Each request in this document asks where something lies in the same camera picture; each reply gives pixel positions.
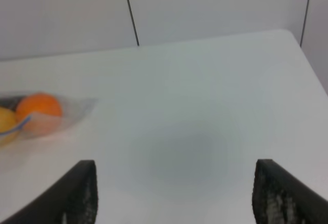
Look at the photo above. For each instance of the orange fruit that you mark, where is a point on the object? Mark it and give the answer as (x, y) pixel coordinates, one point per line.
(44, 110)

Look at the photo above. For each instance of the yellow pear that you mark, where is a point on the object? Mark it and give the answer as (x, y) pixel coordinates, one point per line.
(8, 122)

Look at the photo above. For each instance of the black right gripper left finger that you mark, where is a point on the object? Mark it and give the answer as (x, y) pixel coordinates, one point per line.
(72, 199)

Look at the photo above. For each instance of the clear zip bag blue seal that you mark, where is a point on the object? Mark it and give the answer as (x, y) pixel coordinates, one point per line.
(74, 111)

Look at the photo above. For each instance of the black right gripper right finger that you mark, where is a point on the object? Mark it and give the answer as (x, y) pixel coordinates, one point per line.
(279, 197)

